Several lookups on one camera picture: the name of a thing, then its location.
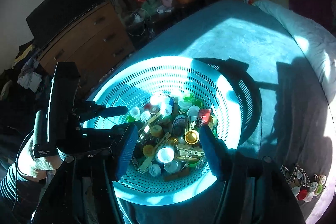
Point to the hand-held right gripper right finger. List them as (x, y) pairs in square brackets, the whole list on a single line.
[(210, 153)]

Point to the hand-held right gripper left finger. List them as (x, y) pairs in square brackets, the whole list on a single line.
[(128, 151)]

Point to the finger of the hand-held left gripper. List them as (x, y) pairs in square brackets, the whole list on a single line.
[(105, 112), (99, 133)]

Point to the heap of caps and clothespins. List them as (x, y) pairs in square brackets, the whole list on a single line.
[(173, 134)]

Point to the teal plastic colander basket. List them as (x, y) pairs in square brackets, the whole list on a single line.
[(162, 74)]

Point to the person's left forearm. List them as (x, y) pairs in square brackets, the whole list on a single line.
[(15, 192)]

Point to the person's left hand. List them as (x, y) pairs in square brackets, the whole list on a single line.
[(34, 165)]

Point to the wooden fork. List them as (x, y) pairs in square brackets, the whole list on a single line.
[(143, 165)]

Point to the gold metal cap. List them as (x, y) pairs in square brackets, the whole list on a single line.
[(191, 136)]

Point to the red packet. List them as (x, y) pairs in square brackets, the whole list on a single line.
[(204, 117)]

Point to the pile of clothes beside dresser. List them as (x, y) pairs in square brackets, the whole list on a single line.
[(25, 74)]

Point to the wooden dresser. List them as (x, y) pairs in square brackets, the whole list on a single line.
[(89, 40)]

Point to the small pile of sorted clips and caps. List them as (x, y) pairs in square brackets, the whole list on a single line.
[(304, 184)]

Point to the black television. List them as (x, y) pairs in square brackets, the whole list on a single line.
[(65, 6)]

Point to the teal blanket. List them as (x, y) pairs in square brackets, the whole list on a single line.
[(236, 40)]

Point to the light pink bed sheet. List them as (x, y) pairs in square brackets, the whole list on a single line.
[(328, 155)]

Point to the light blue quilt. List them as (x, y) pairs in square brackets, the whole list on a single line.
[(307, 37)]

